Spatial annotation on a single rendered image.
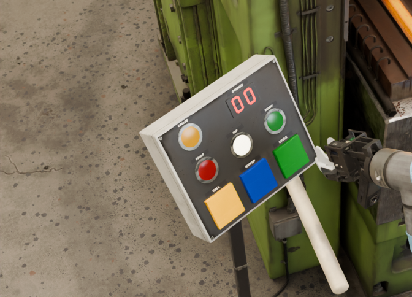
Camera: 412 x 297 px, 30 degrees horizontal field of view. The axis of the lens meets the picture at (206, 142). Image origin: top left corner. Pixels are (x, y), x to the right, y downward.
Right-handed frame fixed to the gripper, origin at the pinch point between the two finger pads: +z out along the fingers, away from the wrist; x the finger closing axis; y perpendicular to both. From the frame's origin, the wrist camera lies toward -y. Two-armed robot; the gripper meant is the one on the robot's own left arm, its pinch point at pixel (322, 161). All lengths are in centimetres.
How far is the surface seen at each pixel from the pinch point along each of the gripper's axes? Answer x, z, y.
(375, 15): -50, 30, 12
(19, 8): -26, 262, 34
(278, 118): 0.0, 10.5, 9.7
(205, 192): 23.3, 10.8, 4.1
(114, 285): 27, 118, -55
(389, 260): -38, 46, -66
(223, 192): 19.8, 10.1, 2.1
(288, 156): 1.4, 10.2, 0.7
